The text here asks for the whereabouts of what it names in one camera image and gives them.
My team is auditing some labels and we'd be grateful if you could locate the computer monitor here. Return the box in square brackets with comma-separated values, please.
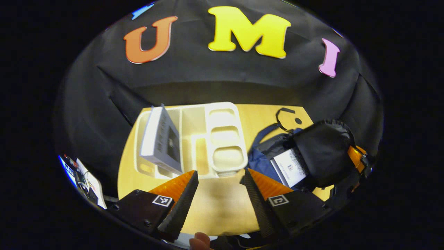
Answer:
[58, 155, 77, 188]

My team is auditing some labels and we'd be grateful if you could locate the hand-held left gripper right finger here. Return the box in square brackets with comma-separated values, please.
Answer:
[239, 168, 333, 240]

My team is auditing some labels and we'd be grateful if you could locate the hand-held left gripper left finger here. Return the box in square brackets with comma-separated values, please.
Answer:
[109, 170, 199, 243]

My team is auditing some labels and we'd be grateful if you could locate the white bookshelf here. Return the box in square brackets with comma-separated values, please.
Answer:
[134, 102, 249, 179]

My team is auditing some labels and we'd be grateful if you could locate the blue schoolbag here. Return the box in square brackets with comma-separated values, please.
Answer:
[248, 107, 356, 191]

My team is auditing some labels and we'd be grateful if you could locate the white paper sheet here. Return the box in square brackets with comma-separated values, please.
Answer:
[76, 158, 107, 209]

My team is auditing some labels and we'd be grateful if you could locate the white book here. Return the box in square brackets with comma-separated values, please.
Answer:
[270, 148, 309, 189]
[139, 103, 184, 176]

